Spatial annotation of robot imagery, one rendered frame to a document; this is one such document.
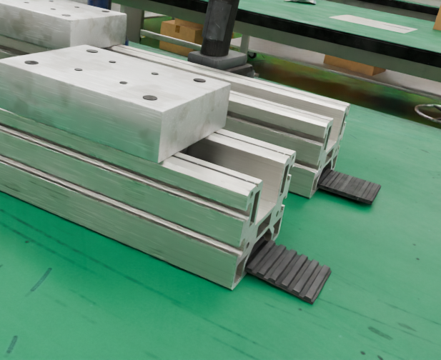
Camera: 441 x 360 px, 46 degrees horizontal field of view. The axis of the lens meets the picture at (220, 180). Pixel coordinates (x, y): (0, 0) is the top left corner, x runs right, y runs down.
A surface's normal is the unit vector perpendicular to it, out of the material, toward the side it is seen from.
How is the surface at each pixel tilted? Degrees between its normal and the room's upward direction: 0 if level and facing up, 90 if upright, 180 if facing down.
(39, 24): 90
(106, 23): 90
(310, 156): 90
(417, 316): 0
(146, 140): 90
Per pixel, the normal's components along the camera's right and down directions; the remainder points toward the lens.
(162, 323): 0.14, -0.89
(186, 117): 0.88, 0.30
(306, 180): -0.45, 0.33
